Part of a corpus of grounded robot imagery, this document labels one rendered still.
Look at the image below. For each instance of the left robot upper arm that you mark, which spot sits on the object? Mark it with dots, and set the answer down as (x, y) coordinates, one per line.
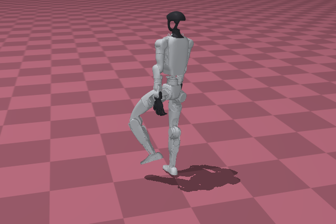
(160, 46)

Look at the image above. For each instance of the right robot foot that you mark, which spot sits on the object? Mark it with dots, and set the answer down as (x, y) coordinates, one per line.
(172, 171)

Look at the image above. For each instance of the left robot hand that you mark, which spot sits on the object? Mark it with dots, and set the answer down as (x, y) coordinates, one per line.
(158, 105)

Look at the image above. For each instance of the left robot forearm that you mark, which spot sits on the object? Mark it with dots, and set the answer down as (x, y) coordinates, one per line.
(157, 81)

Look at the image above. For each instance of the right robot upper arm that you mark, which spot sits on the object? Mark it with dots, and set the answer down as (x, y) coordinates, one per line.
(191, 43)

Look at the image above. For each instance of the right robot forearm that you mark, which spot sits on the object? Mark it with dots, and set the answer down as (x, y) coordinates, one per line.
(180, 77)

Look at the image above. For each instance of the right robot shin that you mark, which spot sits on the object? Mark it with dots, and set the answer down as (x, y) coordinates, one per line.
(174, 144)

